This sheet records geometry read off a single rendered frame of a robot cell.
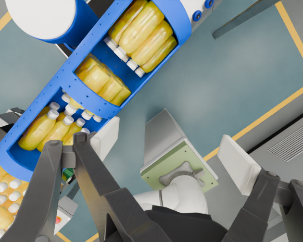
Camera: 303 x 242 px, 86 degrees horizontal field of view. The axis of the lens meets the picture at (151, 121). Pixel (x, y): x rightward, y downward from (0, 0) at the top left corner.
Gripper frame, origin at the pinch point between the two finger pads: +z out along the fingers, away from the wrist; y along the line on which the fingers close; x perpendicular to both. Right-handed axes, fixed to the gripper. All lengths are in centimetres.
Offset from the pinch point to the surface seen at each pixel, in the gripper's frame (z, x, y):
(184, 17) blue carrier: 43, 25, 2
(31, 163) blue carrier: 41, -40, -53
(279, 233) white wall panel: 155, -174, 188
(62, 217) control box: 44, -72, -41
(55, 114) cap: 45, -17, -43
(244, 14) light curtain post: 114, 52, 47
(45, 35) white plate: 55, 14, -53
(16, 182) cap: 43, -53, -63
